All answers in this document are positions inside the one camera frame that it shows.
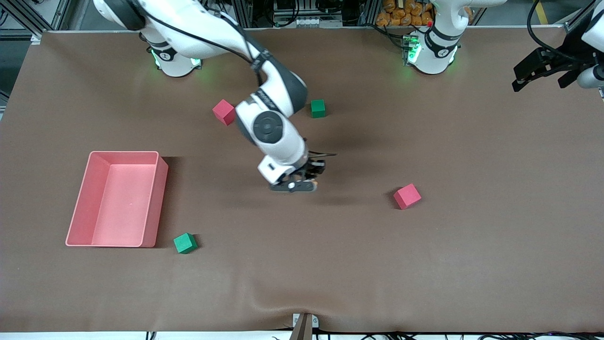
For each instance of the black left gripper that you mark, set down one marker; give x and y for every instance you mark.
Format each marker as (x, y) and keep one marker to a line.
(569, 50)

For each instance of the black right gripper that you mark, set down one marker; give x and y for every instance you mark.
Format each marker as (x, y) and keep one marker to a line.
(314, 168)

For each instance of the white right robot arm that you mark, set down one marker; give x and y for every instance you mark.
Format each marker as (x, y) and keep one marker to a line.
(278, 137)

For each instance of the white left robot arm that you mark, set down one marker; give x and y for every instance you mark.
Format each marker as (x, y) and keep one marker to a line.
(432, 56)

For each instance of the green foam cube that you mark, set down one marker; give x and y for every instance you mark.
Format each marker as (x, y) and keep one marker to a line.
(318, 108)
(185, 243)

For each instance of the brown table cover mat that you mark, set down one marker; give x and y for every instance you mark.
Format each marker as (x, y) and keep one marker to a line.
(302, 264)

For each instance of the pink foam cube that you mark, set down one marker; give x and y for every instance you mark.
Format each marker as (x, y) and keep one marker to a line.
(223, 112)
(407, 196)

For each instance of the bag of orange items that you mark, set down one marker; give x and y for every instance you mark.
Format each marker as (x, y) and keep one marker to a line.
(401, 16)

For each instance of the pink plastic tray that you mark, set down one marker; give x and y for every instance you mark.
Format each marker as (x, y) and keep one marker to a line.
(122, 208)

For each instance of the aluminium frame rail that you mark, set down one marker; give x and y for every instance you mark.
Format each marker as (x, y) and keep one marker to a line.
(28, 19)
(580, 21)

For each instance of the metal table edge bracket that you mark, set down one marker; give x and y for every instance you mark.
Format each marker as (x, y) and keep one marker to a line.
(304, 326)

